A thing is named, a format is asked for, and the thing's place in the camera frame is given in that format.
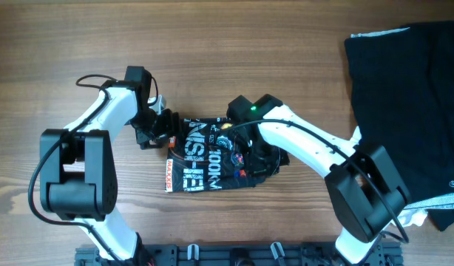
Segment black orange-patterned cycling jersey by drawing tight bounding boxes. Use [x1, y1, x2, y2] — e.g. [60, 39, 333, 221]
[164, 117, 291, 194]

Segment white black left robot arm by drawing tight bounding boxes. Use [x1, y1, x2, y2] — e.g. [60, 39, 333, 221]
[28, 75, 178, 265]

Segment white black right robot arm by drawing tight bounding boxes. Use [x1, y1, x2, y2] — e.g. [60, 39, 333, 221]
[228, 95, 411, 265]

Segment black clothes pile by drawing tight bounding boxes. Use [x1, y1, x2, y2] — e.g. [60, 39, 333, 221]
[345, 21, 454, 231]

